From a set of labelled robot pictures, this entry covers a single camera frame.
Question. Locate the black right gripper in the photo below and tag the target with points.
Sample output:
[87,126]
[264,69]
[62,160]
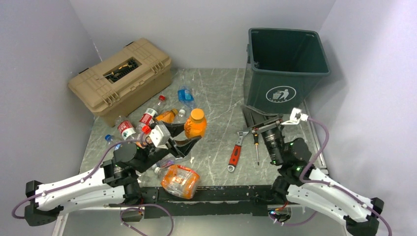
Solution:
[253,117]

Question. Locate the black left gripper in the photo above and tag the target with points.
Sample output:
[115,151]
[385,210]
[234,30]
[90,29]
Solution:
[180,147]

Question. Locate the small orange bottle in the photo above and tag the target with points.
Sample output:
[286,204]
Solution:
[196,124]

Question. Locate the crushed clear blue label bottle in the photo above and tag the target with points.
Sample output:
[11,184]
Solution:
[164,163]

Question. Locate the crushed orange label jug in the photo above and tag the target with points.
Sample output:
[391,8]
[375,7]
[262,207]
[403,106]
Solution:
[179,181]

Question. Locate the blue tinted water bottle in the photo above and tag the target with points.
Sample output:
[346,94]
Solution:
[186,98]

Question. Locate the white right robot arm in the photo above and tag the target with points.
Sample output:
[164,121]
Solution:
[301,182]

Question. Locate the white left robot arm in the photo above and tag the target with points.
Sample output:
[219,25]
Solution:
[114,181]

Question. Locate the dark green trash bin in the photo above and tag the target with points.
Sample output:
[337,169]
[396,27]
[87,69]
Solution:
[283,67]

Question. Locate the yellow black screwdriver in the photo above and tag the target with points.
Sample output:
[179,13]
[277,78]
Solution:
[256,143]

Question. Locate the clear white cap bottle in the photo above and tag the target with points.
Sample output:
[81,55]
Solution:
[180,117]

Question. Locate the orange juice bottle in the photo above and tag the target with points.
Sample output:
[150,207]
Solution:
[167,116]

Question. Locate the red cap clear bottle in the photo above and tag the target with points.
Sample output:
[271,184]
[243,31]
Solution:
[151,112]

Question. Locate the red label clear bottle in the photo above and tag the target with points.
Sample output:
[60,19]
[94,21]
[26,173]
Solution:
[125,127]

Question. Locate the small blue label bottle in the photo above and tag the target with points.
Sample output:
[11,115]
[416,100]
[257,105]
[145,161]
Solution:
[113,140]

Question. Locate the tan plastic toolbox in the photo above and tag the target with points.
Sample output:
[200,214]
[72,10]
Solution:
[123,82]

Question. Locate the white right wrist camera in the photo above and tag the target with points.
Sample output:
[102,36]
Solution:
[296,116]

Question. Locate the red handled adjustable wrench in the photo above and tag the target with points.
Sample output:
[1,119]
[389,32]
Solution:
[234,158]

